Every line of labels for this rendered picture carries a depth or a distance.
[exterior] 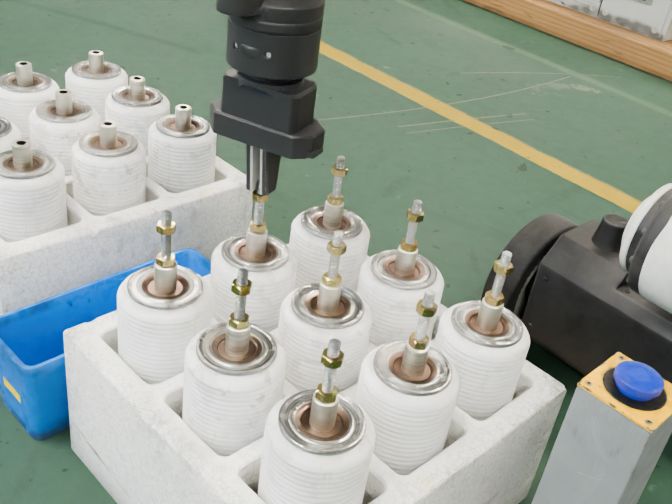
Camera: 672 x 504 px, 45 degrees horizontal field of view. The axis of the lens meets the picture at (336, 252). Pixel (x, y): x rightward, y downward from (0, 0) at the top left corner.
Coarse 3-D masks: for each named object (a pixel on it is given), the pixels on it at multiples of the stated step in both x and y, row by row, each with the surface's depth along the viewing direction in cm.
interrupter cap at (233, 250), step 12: (228, 240) 90; (240, 240) 90; (276, 240) 91; (228, 252) 88; (240, 252) 89; (276, 252) 90; (288, 252) 90; (240, 264) 86; (252, 264) 87; (264, 264) 87; (276, 264) 87
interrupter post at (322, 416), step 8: (312, 400) 67; (336, 400) 67; (312, 408) 67; (320, 408) 66; (328, 408) 66; (336, 408) 67; (312, 416) 68; (320, 416) 67; (328, 416) 67; (312, 424) 68; (320, 424) 67; (328, 424) 67
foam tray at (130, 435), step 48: (96, 336) 85; (432, 336) 97; (96, 384) 83; (144, 384) 80; (288, 384) 83; (528, 384) 88; (96, 432) 87; (144, 432) 77; (192, 432) 75; (480, 432) 80; (528, 432) 85; (144, 480) 81; (192, 480) 73; (240, 480) 71; (384, 480) 73; (432, 480) 74; (480, 480) 82; (528, 480) 94
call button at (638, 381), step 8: (616, 368) 68; (624, 368) 67; (632, 368) 68; (640, 368) 68; (648, 368) 68; (616, 376) 67; (624, 376) 67; (632, 376) 67; (640, 376) 67; (648, 376) 67; (656, 376) 67; (616, 384) 68; (624, 384) 66; (632, 384) 66; (640, 384) 66; (648, 384) 66; (656, 384) 66; (624, 392) 67; (632, 392) 66; (640, 392) 66; (648, 392) 65; (656, 392) 66; (640, 400) 66; (648, 400) 67
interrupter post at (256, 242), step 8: (248, 232) 87; (264, 232) 87; (248, 240) 88; (256, 240) 87; (264, 240) 88; (248, 248) 88; (256, 248) 88; (264, 248) 88; (248, 256) 89; (256, 256) 88
